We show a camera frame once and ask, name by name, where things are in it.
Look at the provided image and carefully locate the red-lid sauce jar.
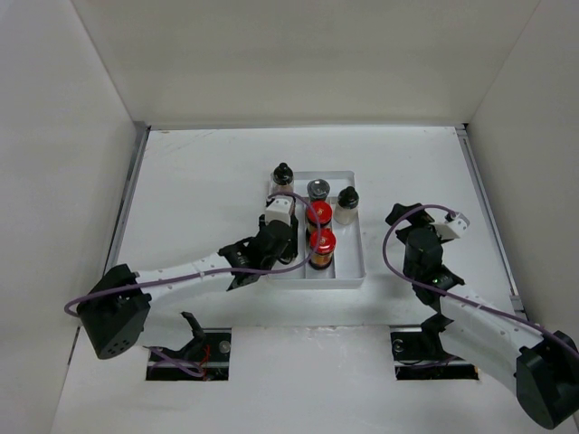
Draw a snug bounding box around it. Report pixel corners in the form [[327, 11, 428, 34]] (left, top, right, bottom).
[[306, 201, 333, 235], [308, 228, 337, 270]]

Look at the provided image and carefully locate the knob-top spice grinder bottle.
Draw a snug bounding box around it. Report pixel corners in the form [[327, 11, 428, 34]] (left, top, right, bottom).
[[271, 162, 294, 193]]

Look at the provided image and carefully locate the white salt knob-top bottle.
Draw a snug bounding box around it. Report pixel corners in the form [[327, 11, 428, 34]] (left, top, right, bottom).
[[334, 186, 359, 225]]

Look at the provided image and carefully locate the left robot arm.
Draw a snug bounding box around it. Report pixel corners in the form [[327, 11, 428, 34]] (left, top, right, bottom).
[[76, 216, 299, 361]]

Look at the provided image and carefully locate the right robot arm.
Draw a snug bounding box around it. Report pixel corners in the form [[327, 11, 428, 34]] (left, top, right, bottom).
[[385, 203, 578, 429]]

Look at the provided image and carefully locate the white divided organizer tray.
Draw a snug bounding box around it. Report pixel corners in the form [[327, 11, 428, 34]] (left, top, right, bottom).
[[267, 171, 365, 290]]

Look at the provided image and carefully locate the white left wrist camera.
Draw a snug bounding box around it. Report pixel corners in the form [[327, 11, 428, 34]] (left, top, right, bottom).
[[264, 196, 295, 226]]

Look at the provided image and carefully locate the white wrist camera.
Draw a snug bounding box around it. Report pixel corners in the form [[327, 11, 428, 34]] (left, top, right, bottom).
[[264, 196, 295, 226], [432, 212, 470, 241]]

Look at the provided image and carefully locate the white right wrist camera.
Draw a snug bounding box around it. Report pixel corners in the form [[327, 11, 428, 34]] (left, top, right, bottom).
[[432, 212, 470, 241]]

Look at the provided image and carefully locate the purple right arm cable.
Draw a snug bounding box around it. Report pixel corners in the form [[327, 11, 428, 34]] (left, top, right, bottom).
[[382, 203, 579, 356]]

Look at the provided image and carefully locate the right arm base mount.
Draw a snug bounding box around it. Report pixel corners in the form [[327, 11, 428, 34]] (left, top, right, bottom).
[[390, 314, 479, 381]]

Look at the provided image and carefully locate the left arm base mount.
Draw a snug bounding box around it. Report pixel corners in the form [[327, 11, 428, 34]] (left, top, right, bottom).
[[146, 312, 233, 382]]

